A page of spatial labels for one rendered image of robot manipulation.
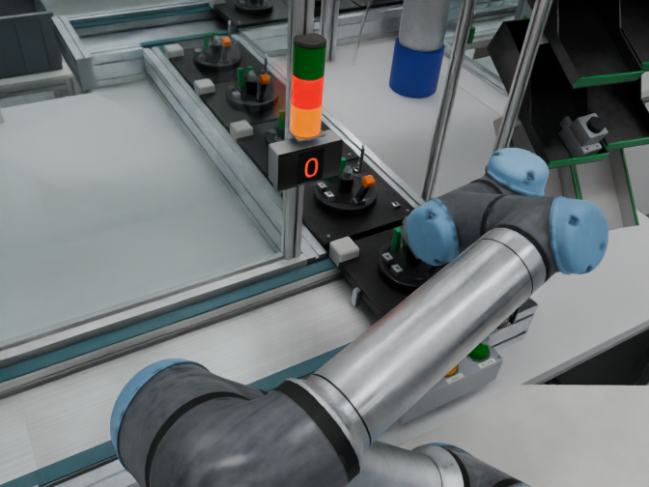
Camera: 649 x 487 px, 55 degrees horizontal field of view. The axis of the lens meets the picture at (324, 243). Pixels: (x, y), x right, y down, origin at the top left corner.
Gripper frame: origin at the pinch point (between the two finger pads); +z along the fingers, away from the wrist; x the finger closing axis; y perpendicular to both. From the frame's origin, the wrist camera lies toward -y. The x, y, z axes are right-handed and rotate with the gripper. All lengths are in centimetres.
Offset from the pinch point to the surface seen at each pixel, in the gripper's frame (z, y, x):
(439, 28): -5, -95, 70
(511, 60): -28, -31, 32
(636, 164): 53, -68, 161
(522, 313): 8.2, -3.5, 21.7
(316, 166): -16.7, -30.6, -9.3
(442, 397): 10.5, 3.5, -2.3
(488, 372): 9.4, 3.5, 7.4
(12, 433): 12, -23, -66
